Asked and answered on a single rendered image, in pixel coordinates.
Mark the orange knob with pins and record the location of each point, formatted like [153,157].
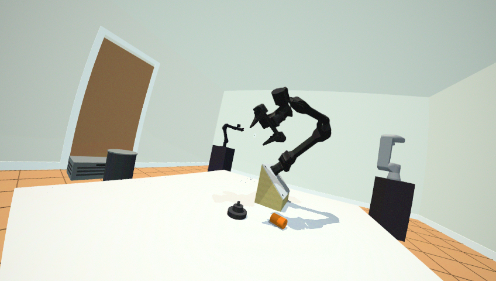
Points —
[278,220]

